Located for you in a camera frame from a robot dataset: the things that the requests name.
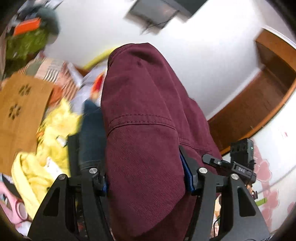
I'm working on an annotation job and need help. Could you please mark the folded blue denim jeans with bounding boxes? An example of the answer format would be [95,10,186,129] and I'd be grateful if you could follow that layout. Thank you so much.
[78,100,107,170]

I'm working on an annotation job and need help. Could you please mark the brown cardboard with flower cutouts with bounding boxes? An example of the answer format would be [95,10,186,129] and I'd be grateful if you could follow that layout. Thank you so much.
[0,73,54,176]

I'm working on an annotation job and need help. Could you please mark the dark teal plush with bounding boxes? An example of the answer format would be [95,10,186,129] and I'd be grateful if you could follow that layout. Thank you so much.
[37,8,60,35]

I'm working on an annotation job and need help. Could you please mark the pink heart wall decoration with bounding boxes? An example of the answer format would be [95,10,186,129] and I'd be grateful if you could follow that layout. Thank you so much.
[254,146,295,233]

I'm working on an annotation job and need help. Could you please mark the wooden door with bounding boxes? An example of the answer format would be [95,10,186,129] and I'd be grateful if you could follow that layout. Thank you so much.
[208,29,295,155]

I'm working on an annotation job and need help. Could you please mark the maroon button-down shirt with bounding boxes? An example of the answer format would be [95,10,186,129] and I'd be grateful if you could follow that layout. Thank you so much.
[101,43,221,240]

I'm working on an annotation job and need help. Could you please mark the wall-mounted black monitor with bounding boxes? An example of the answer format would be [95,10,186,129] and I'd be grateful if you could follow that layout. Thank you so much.
[128,0,207,29]

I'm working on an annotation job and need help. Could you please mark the yellow printed garment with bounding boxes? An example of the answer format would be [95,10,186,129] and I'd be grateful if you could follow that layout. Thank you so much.
[11,99,82,218]

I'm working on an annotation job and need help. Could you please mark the orange box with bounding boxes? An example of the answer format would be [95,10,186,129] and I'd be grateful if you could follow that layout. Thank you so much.
[13,18,41,36]

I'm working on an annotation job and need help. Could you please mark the green fabric pile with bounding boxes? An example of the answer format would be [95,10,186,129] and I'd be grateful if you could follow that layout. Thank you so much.
[6,29,49,60]

